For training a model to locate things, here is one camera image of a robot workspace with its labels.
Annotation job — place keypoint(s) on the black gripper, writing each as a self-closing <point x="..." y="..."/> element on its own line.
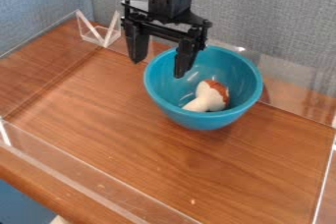
<point x="171" y="20"/>

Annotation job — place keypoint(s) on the white brown toy mushroom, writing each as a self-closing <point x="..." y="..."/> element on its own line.
<point x="213" y="97"/>

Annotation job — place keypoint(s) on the blue bowl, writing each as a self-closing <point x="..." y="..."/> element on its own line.
<point x="217" y="64"/>

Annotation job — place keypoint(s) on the clear acrylic back barrier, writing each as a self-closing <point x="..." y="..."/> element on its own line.
<point x="297" y="88"/>

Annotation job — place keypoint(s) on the clear acrylic barrier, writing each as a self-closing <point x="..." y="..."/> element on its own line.
<point x="297" y="88"/>
<point x="129" y="202"/>

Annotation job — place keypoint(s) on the clear acrylic front barrier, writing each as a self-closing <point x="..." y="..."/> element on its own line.
<point x="129" y="202"/>

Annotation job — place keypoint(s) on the clear acrylic corner bracket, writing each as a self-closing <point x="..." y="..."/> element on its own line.
<point x="99" y="35"/>

